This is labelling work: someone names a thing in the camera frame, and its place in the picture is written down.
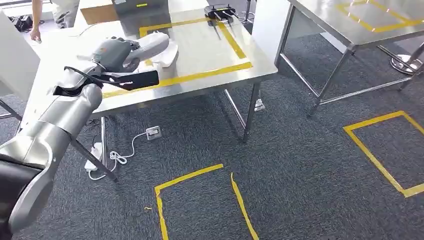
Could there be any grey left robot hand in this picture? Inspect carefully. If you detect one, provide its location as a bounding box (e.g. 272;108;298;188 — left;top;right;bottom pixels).
92;36;142;74

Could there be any brown cardboard box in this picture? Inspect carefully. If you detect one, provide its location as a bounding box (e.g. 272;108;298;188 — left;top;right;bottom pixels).
80;3;120;26

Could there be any grey metal box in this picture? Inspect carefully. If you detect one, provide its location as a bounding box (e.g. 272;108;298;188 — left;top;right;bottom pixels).
111;0;172;38

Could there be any white plastic stand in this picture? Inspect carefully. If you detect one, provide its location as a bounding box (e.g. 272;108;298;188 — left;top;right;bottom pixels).
145;42;180;81

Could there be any person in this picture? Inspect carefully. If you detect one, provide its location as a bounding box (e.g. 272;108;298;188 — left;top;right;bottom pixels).
29;0;81;44

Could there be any steel work table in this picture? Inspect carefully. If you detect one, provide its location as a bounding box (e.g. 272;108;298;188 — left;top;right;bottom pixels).
0;0;279;184
274;0;424;119

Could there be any silver floor socket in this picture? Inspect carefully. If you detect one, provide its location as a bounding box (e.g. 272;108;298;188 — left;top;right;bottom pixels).
145;125;163;141

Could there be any yellow tape rectangle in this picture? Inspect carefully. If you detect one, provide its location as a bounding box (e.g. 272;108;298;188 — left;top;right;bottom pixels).
334;0;424;34
102;16;254;100

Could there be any black bag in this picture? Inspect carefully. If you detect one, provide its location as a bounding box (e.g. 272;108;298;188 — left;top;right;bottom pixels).
9;14;35;33

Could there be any white panel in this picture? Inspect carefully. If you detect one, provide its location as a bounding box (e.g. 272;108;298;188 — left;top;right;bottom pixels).
0;9;41;102

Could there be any white power strip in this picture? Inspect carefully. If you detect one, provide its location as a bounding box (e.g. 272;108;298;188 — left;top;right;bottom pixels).
84;142;104;173

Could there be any black pronged device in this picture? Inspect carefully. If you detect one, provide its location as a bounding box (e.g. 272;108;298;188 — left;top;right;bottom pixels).
203;3;238;25

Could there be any yellow floor tape outline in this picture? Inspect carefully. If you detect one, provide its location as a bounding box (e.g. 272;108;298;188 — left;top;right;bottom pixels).
153;163;260;240

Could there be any round steel barrier base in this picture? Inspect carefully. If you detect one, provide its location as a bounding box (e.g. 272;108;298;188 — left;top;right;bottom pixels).
390;53;424;76

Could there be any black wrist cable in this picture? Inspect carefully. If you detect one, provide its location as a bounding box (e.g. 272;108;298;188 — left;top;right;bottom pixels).
52;65;133;98

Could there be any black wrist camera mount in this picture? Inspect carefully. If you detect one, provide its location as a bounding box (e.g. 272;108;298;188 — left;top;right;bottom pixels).
98;69;160;92

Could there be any white coiled cable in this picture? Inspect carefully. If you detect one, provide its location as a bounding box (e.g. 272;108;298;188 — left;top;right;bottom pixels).
87;131;149;182

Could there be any steel stool post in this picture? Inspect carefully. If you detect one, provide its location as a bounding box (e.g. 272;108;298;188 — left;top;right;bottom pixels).
238;0;258;25

